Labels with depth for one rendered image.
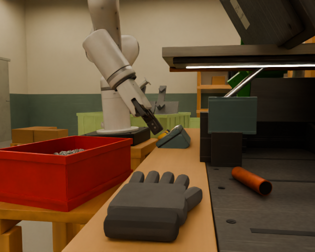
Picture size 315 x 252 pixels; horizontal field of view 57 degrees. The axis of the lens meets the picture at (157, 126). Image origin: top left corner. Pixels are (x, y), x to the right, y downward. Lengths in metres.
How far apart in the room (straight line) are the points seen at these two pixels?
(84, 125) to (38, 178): 1.20
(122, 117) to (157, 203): 0.98
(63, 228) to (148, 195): 0.70
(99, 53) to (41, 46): 8.51
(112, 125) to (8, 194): 0.64
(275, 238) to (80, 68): 8.46
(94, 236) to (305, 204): 0.27
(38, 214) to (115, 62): 0.43
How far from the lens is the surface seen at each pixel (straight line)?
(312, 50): 0.57
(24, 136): 6.71
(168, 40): 8.03
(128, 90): 0.80
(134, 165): 1.16
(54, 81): 9.03
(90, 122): 1.84
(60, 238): 1.04
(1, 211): 0.74
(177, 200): 0.33
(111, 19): 0.93
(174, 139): 0.82
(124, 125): 1.28
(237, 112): 0.60
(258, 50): 0.55
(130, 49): 1.28
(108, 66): 0.83
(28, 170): 0.70
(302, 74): 0.88
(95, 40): 0.85
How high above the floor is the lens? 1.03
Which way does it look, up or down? 5 degrees down
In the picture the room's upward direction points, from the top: straight up
